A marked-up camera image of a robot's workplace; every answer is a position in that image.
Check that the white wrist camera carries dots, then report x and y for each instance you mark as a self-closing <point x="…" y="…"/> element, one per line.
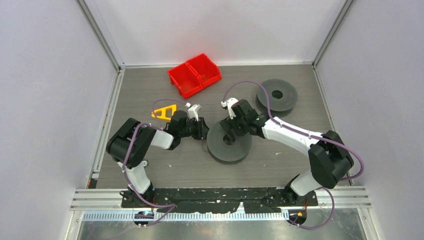
<point x="227" y="104"/>
<point x="193" y="111"/>

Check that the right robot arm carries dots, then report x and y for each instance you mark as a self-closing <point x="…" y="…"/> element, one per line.
<point x="329" y="161"/>

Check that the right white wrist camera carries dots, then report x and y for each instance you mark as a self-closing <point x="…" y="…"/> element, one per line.
<point x="227" y="104"/>

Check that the right red bin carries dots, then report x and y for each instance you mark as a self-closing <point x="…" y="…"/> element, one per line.
<point x="206" y="69"/>

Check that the grey spool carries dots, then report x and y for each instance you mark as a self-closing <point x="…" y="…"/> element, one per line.
<point x="224" y="150"/>
<point x="282" y="96"/>

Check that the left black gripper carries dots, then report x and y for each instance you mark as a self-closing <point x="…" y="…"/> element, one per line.
<point x="202" y="129"/>

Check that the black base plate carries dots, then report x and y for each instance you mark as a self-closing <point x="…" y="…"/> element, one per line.
<point x="226" y="200"/>

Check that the red bin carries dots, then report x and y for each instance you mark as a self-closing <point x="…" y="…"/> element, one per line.
<point x="206" y="69"/>
<point x="185" y="79"/>

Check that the left red bin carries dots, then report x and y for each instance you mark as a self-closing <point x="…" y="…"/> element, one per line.
<point x="185" y="79"/>

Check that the grey slotted cable duct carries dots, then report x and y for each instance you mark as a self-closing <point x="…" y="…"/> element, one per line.
<point x="138" y="216"/>

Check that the yellow triangular plastic piece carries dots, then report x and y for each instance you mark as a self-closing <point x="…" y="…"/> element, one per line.
<point x="164" y="113"/>

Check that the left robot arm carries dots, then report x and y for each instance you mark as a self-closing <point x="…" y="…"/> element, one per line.
<point x="129" y="145"/>

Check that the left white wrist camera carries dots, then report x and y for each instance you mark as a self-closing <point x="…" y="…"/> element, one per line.
<point x="193" y="111"/>

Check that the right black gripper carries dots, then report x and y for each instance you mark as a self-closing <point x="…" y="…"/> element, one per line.
<point x="228" y="124"/>

